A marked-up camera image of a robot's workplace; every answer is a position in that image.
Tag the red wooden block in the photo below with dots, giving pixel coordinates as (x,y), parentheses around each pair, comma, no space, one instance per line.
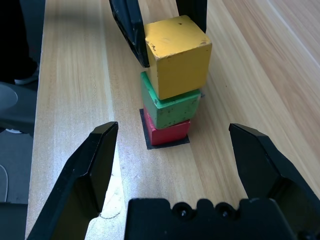
(167,135)

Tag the green wooden block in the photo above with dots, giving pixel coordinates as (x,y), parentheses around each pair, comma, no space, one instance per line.
(172,112)

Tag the black square marker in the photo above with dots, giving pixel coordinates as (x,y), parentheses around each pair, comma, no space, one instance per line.
(170,143)

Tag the black trouser leg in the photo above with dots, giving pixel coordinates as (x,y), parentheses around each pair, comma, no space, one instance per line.
(15,37)

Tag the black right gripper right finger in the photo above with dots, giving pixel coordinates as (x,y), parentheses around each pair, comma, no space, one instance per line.
(265,170)

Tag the yellow wooden block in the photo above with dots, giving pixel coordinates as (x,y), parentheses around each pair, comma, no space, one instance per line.
(180,62)

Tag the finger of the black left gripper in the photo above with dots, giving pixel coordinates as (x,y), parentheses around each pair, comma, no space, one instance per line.
(192,8)
(127,20)

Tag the white sneaker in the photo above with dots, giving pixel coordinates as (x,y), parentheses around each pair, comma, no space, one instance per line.
(26,80)

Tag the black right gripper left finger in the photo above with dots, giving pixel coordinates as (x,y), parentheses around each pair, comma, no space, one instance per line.
(82,180)

